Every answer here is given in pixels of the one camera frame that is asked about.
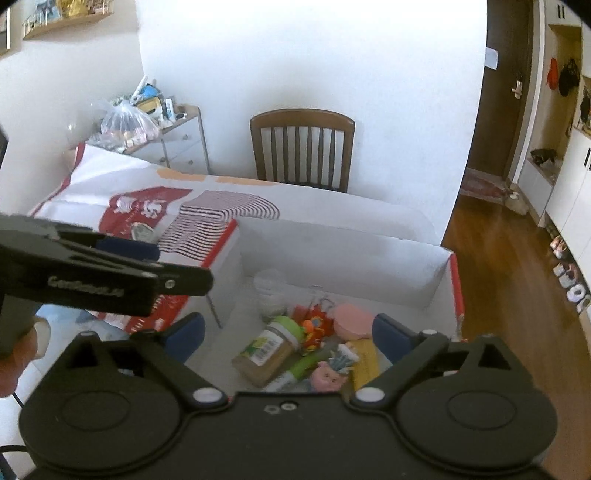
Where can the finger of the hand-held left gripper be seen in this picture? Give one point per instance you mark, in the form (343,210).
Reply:
(131,251)
(189,281)

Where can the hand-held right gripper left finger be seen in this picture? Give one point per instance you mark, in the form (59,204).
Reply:
(184,337)

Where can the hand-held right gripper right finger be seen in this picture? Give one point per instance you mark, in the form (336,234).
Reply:
(392,334)

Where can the grey-blue correction tape dispenser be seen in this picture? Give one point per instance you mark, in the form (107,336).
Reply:
(144,233)

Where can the yellow toy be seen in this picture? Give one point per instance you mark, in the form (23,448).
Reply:
(364,364)

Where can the pink-headed doll figure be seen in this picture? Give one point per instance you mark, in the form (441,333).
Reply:
(353,321)

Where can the pink pig toy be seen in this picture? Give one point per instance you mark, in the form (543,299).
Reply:
(325,376)

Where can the green-lidded spice jar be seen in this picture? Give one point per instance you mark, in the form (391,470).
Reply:
(268,353)

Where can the red and white cardboard box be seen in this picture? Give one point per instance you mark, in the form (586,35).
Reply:
(351,258)

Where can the green cylinder tube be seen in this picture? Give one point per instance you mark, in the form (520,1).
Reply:
(302,367)

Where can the person's left hand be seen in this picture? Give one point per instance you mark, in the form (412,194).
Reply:
(14,374)

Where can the white bedside cabinet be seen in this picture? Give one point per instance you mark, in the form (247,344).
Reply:
(184,147)

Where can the clear plastic bag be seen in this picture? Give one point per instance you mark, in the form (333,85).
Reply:
(124,124)

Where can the patterned door rug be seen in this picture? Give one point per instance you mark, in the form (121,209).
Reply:
(482,189)

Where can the beige slippers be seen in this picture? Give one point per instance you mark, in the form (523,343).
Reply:
(517,203)

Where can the row of shoes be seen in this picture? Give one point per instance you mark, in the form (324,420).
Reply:
(570,277)

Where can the brown wooden chair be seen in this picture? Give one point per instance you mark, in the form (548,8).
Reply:
(302,119)

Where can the white shoe bench cabinet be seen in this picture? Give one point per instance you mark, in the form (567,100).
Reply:
(535,184)

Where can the white base cabinet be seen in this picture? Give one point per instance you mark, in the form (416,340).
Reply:
(572,198)

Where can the black handbag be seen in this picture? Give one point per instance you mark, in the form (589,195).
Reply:
(542,157)

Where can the dark brown door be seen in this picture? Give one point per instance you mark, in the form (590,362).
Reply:
(503,120)

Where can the gold ornament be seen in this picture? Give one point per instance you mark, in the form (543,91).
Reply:
(74,7)

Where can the red hanging bag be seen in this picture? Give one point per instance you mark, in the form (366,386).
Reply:
(552,74)

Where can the black hanging bag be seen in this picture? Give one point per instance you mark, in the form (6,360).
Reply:
(568,77)

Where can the wooden wall shelf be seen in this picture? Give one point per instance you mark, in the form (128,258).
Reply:
(69,23)

